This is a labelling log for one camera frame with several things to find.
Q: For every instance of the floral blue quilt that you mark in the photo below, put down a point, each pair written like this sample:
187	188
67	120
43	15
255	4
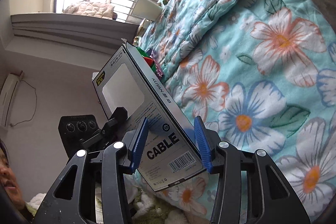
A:
261	73

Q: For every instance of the white paper cup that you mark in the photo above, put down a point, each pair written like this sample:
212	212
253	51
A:
147	9

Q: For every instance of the wall air conditioner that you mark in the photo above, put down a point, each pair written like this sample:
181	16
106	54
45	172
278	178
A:
8	93

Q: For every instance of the person's head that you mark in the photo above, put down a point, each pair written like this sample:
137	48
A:
9	181

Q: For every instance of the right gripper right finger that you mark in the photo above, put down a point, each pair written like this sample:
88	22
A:
270	197

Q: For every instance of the left grey curtain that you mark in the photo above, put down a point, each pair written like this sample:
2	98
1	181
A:
97	34

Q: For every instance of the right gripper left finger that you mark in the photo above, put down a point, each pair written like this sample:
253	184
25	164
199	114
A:
71	197

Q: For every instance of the green snack wrapper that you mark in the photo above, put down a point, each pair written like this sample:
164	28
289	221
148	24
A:
150	61

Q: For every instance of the grey cable packaging box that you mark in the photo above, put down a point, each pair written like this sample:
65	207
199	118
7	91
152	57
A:
170	155

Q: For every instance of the cream padded jacket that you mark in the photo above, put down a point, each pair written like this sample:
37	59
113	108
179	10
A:
94	9

